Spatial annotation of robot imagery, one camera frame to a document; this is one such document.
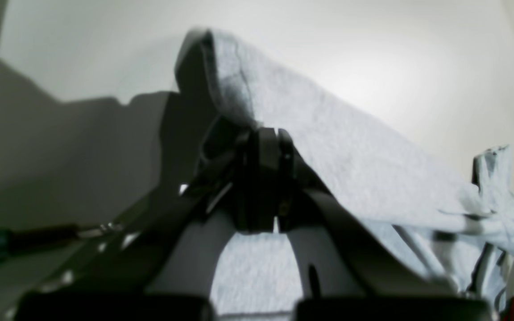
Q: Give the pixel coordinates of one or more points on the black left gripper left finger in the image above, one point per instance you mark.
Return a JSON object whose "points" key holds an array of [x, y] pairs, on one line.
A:
{"points": [[166, 272]]}

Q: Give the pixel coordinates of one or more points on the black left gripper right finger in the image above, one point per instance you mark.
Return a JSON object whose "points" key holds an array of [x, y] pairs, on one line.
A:
{"points": [[347, 274]]}

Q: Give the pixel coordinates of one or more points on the grey T-shirt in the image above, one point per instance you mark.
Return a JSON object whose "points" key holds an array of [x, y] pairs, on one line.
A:
{"points": [[372, 170]]}

